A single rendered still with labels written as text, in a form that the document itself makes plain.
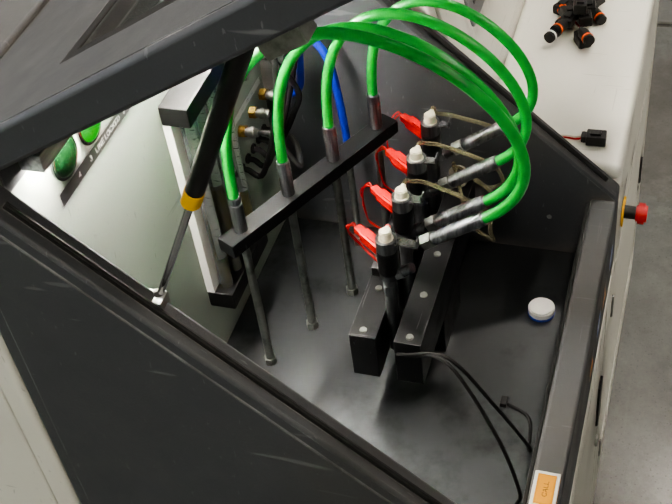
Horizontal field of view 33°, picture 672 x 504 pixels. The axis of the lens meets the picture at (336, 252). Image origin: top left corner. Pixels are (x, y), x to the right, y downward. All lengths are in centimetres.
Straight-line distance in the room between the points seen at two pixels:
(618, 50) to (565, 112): 19
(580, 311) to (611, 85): 47
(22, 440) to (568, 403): 67
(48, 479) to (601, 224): 85
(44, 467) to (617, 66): 111
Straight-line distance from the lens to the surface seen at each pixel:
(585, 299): 159
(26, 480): 150
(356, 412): 162
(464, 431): 159
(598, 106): 186
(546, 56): 197
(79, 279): 112
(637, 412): 268
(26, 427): 138
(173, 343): 113
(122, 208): 137
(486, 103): 125
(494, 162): 152
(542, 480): 139
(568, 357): 152
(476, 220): 137
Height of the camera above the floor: 211
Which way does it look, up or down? 44 degrees down
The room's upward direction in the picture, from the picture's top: 9 degrees counter-clockwise
